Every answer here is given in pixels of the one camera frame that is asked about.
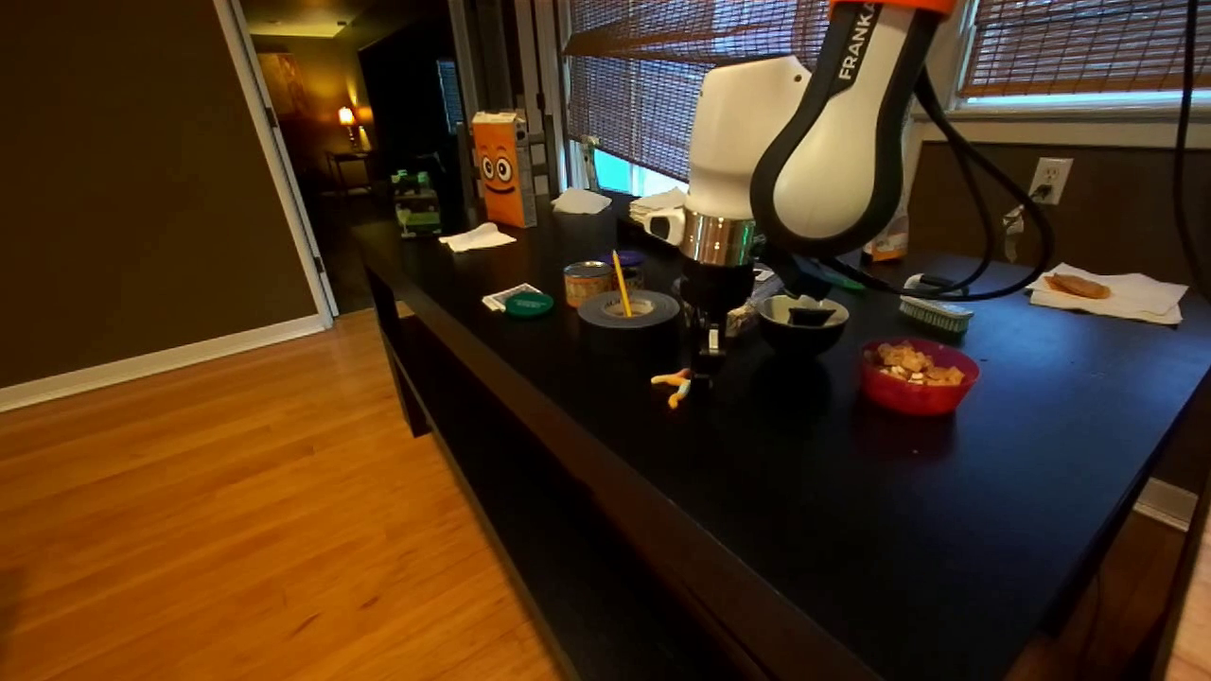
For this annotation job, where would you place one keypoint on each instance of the pink yellow gummy worm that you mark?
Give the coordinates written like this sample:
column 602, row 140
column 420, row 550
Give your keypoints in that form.
column 666, row 374

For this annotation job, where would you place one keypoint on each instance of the mixed snacks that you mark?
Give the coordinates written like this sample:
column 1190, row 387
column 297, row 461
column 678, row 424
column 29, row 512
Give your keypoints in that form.
column 908, row 364

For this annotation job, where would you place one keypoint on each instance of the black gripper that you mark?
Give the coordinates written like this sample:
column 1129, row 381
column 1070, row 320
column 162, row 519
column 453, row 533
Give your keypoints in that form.
column 715, row 294

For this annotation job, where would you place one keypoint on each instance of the glass jar pale lid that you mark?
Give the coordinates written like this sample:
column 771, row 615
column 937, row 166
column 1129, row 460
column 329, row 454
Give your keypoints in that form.
column 587, row 284

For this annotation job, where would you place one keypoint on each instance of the green round lid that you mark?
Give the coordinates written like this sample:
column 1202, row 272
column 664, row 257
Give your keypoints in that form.
column 532, row 302

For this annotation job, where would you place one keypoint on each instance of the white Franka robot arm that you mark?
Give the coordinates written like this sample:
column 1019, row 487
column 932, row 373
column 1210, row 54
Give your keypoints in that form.
column 833, row 154

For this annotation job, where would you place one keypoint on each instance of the small white card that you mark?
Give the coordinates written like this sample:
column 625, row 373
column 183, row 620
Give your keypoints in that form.
column 497, row 296

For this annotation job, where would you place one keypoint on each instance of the wide woven window blind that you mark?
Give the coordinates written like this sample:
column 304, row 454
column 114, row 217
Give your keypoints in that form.
column 631, row 87

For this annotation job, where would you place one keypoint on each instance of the white door frame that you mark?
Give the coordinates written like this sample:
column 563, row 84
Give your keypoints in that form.
column 278, row 164

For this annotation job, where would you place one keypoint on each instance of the wooden stick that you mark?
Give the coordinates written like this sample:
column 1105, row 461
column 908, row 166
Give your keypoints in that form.
column 623, row 280

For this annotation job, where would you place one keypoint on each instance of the white wall outlet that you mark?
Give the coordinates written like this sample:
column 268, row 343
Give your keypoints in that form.
column 1048, row 178

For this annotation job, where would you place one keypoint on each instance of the white paper napkin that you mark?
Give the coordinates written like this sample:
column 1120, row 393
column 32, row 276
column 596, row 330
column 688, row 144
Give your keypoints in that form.
column 478, row 236
column 579, row 202

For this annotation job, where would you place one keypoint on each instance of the red plastic bowl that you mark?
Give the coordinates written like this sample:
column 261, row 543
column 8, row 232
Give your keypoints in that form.
column 916, row 393

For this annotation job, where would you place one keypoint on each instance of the grey plate with utensil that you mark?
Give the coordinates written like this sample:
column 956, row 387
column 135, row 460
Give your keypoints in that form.
column 655, row 314

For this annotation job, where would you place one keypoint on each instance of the brown round cookie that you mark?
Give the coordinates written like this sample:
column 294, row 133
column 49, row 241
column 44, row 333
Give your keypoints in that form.
column 1081, row 284

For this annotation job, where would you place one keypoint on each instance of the orange white pouch bag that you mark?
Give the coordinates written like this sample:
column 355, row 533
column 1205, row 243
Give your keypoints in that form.
column 888, row 243

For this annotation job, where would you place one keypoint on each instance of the white plug adapter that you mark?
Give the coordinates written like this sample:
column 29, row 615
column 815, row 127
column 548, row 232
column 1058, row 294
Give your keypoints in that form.
column 1016, row 226

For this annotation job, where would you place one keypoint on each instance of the glowing wall lamp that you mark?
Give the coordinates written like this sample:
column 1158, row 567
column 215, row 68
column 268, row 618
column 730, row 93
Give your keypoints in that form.
column 347, row 115

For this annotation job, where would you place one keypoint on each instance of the white bowl dark contents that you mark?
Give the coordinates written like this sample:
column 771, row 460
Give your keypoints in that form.
column 802, row 339

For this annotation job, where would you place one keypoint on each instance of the narrow woven window blind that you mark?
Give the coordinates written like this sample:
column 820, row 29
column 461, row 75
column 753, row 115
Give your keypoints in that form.
column 1084, row 44

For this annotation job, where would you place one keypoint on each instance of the orange carton with face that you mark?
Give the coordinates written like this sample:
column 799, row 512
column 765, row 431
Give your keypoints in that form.
column 497, row 171

